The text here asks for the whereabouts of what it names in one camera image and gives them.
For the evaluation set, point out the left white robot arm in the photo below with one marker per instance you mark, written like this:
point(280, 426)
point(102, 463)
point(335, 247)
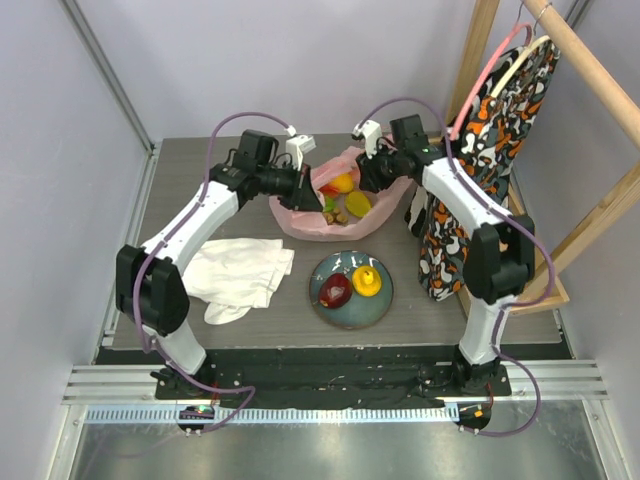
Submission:
point(149, 289)

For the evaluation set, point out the patterned orange black garment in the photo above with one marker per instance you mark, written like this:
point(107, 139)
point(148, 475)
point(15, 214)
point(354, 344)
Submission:
point(492, 135)

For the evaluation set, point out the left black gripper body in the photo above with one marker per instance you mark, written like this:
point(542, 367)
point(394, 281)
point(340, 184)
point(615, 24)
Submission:
point(279, 183)

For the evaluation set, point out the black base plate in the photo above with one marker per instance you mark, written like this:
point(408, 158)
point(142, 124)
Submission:
point(338, 378)

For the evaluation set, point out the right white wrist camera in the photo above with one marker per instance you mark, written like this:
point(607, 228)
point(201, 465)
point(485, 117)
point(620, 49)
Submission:
point(369, 132)

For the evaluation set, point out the brown fake longan bunch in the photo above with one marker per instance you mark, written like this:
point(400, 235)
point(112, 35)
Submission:
point(336, 217)

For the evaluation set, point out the yellow fake starfruit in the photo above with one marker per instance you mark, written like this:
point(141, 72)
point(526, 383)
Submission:
point(357, 204)

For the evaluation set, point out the blue ceramic plate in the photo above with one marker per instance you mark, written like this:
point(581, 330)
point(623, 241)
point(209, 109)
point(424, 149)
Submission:
point(359, 312)

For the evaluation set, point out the red fake apple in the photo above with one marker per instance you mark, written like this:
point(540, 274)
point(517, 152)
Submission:
point(335, 292)

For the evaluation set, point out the fake watermelon slice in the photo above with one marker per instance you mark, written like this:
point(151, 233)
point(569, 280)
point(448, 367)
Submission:
point(329, 190)

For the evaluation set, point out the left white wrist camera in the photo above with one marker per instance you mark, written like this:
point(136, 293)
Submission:
point(297, 145)

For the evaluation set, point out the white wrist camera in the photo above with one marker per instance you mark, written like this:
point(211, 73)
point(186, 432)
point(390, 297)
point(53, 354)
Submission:
point(297, 145)
point(369, 132)

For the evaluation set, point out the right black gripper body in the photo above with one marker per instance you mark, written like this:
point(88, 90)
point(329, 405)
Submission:
point(368, 170)

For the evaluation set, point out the white cloth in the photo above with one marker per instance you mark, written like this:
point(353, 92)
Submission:
point(234, 276)

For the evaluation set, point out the pink clothes hanger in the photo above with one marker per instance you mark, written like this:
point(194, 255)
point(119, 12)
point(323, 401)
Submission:
point(457, 125)

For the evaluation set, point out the pink plastic bag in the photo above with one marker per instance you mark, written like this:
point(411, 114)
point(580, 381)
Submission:
point(311, 226)

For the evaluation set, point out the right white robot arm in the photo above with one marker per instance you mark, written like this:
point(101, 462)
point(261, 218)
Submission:
point(500, 257)

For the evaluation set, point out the aluminium rail frame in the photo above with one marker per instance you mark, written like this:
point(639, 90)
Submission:
point(556, 424)

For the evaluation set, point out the orange fake fruit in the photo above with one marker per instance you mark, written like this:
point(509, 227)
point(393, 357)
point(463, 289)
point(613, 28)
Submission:
point(342, 184)

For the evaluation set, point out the wooden clothes rack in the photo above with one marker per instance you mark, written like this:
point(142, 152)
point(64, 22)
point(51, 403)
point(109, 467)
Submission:
point(578, 163)

